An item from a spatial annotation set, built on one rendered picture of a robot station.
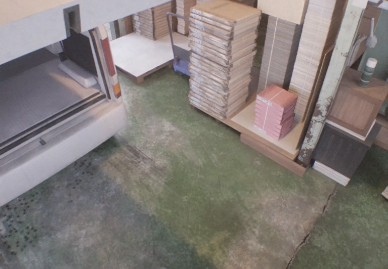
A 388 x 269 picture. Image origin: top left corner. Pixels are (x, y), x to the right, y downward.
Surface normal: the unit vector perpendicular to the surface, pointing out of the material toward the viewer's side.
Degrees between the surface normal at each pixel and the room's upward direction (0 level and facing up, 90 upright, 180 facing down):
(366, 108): 90
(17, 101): 0
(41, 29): 106
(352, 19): 90
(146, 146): 0
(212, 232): 0
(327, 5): 90
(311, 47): 90
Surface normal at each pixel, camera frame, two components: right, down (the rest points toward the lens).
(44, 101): 0.00, -0.75
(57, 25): 0.70, 0.64
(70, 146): 0.74, 0.39
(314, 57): -0.68, 0.48
